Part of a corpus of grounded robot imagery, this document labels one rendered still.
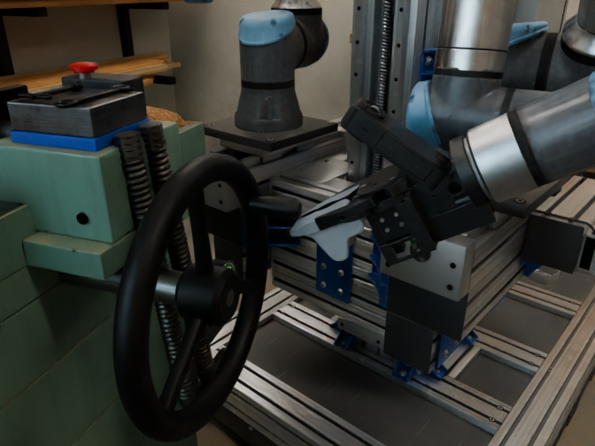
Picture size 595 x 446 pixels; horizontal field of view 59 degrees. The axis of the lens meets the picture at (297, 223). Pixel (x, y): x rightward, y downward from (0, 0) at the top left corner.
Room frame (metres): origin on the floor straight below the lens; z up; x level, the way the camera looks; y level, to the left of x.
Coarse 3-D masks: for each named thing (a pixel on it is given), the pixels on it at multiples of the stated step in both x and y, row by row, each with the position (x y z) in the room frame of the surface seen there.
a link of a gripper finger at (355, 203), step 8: (384, 192) 0.48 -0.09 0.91; (352, 200) 0.49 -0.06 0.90; (360, 200) 0.48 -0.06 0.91; (368, 200) 0.47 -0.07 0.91; (376, 200) 0.47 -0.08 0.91; (344, 208) 0.48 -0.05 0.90; (352, 208) 0.47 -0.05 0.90; (360, 208) 0.47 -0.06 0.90; (368, 208) 0.47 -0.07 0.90; (320, 216) 0.49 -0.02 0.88; (328, 216) 0.48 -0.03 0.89; (336, 216) 0.48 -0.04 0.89; (344, 216) 0.47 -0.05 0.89; (352, 216) 0.47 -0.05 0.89; (360, 216) 0.47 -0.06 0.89; (320, 224) 0.49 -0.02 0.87; (328, 224) 0.49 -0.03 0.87; (336, 224) 0.49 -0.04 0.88
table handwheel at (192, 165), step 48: (192, 192) 0.42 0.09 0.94; (240, 192) 0.54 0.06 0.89; (144, 240) 0.37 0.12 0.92; (96, 288) 0.49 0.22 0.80; (144, 288) 0.35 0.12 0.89; (192, 288) 0.44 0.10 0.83; (240, 288) 0.51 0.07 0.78; (144, 336) 0.33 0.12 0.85; (192, 336) 0.42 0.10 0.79; (240, 336) 0.52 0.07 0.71; (144, 384) 0.33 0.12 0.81; (144, 432) 0.33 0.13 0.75; (192, 432) 0.38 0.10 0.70
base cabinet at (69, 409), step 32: (96, 352) 0.53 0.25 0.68; (160, 352) 0.65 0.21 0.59; (32, 384) 0.44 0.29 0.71; (64, 384) 0.47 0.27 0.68; (96, 384) 0.52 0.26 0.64; (160, 384) 0.64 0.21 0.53; (0, 416) 0.40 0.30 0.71; (32, 416) 0.43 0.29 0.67; (64, 416) 0.46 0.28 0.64; (96, 416) 0.51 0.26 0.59
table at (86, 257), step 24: (192, 144) 0.79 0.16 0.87; (0, 216) 0.45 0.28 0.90; (24, 216) 0.47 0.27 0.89; (0, 240) 0.44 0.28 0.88; (24, 240) 0.46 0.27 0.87; (48, 240) 0.46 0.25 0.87; (72, 240) 0.46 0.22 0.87; (120, 240) 0.46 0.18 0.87; (0, 264) 0.44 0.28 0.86; (24, 264) 0.46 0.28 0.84; (48, 264) 0.45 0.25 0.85; (72, 264) 0.44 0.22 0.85; (96, 264) 0.44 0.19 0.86; (120, 264) 0.46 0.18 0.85
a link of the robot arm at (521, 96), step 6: (516, 90) 0.56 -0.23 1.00; (522, 90) 0.56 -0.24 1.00; (528, 90) 0.56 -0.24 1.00; (534, 90) 0.56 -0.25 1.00; (516, 96) 0.55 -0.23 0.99; (522, 96) 0.55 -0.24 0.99; (528, 96) 0.55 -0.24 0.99; (534, 96) 0.55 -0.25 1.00; (540, 96) 0.54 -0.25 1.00; (516, 102) 0.55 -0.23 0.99; (522, 102) 0.54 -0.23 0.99; (528, 102) 0.54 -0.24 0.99; (510, 108) 0.54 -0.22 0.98
